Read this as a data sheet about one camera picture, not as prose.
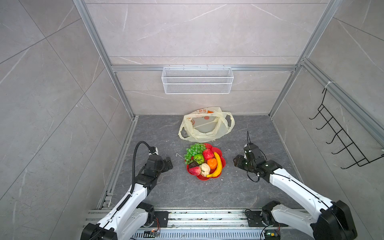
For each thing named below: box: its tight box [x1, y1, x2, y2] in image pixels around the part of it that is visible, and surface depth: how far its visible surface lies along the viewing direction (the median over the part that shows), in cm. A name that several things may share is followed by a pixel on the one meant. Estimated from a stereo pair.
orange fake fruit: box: [207, 158, 218, 170], surface depth 90 cm
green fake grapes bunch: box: [184, 143, 207, 165], surface depth 92 cm
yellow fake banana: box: [206, 152, 223, 178], surface depth 85 cm
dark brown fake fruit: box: [189, 160, 199, 169], surface depth 88 cm
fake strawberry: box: [188, 166, 202, 176], surface depth 83 cm
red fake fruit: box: [203, 148, 214, 161], surface depth 93 cm
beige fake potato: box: [199, 163, 211, 177], surface depth 87 cm
